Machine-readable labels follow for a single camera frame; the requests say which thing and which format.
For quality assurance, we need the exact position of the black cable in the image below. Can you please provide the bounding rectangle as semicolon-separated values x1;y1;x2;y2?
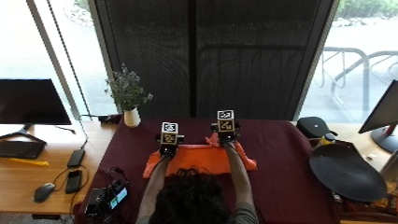
50;164;90;216

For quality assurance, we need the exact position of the black computer mouse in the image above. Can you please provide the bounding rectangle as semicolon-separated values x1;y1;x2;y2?
32;182;57;204

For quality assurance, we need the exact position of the white marker cube, glove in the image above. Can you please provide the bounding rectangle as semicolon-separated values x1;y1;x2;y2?
217;109;237;133
160;121;179;146

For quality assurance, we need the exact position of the black power adapter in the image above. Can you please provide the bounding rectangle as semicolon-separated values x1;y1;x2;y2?
66;148;86;169

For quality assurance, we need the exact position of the person's left hand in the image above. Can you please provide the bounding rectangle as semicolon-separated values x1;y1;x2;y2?
153;133;186;158

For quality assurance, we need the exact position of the dark mesh window blind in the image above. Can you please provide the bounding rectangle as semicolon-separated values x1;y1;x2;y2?
86;0;341;121

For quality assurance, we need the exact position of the person's right hand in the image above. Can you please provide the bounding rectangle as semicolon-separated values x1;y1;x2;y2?
209;122;242;147

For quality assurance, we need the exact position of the green flowering plant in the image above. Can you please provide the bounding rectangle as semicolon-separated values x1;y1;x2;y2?
104;63;154;112

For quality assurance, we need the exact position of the yellow strip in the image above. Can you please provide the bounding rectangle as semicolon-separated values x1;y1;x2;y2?
9;157;50;167

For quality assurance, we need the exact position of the black computer monitor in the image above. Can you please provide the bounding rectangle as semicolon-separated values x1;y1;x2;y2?
0;77;73;145

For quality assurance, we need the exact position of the white marker cube, right glove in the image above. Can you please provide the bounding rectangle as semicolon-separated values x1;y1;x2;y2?
217;109;237;133

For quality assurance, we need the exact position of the black oval chair seat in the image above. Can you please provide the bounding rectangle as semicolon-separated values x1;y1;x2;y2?
309;140;388;203

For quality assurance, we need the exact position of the maroon tablecloth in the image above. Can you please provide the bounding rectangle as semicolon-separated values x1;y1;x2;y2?
73;117;342;224

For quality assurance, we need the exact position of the black keyboard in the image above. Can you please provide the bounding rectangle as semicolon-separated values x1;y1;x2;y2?
0;140;48;161

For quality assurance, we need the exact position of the orange cloth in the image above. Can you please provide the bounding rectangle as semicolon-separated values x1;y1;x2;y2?
142;133;258;180

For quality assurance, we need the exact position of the the person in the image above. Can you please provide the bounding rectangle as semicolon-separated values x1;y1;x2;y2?
136;122;261;224

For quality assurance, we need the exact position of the metal bicycle rack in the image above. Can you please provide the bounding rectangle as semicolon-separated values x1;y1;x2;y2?
313;46;398;117

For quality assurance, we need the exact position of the white marker cube, left glove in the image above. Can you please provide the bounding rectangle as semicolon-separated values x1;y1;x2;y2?
160;121;179;146

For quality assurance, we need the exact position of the white vase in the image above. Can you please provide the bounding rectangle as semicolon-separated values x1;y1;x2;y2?
124;106;142;129

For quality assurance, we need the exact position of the black monitor with round base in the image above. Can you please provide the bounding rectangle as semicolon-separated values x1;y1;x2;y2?
357;79;398;154

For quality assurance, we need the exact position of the black smartphone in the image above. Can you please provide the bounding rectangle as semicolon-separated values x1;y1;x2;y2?
65;169;84;195

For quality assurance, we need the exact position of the black device with lit screen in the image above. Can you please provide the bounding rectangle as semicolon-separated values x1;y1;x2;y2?
84;179;129;218

